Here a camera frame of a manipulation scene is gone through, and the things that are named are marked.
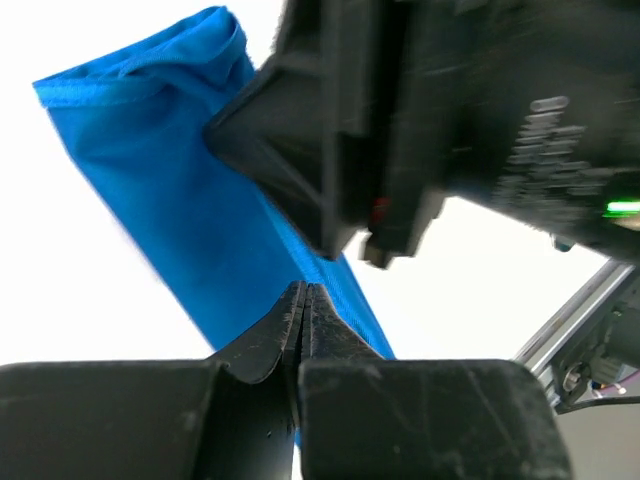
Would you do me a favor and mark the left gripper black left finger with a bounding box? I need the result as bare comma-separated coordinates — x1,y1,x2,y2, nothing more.
1,282,305,479

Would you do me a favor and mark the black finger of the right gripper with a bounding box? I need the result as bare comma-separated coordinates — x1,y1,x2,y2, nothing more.
203,57,350,260

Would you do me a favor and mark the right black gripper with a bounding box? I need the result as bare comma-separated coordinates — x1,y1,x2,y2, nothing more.
269,1,639,268

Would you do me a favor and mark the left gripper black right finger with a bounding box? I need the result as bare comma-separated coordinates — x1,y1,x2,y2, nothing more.
298,284,573,479

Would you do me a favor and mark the blue cloth napkin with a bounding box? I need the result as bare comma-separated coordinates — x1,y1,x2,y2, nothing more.
33,6,393,359

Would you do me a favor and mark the aluminium frame rail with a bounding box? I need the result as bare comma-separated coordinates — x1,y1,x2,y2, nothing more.
516,260,639,414

